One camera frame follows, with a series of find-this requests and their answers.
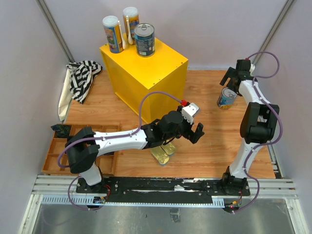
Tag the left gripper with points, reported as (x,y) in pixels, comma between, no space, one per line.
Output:
(194,136)

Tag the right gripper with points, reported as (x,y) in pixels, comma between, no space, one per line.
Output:
(229,73)

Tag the corn can with pull tab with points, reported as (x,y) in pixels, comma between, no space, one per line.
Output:
(226,98)

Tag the gold sardine tin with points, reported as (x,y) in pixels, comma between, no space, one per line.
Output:
(169,149)
(160,155)

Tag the blue short can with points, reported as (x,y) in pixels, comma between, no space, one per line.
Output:
(145,39)

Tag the tall can mixed beans label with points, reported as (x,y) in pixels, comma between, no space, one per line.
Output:
(131,20)

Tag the tall can orange label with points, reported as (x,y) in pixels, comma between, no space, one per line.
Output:
(112,28)

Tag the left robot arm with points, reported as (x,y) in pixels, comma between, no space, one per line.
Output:
(83,148)

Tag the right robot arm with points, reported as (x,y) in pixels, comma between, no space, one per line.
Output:
(257,127)

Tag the yellow cabinet box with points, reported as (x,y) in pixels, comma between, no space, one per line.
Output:
(150,86)

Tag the wooden compartment tray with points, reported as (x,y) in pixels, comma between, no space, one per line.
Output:
(106,162)

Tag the striped black white cloth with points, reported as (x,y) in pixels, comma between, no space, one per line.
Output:
(82,75)

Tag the dark patterned rolled cloth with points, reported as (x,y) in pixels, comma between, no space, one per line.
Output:
(61,131)

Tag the cream canvas bag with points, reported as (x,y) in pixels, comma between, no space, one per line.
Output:
(65,97)

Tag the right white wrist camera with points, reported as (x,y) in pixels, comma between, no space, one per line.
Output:
(252,66)

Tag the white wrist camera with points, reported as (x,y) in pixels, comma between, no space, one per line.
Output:
(189,111)
(252,66)

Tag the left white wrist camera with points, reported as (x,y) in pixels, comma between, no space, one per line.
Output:
(189,111)

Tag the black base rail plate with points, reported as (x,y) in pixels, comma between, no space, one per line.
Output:
(161,189)

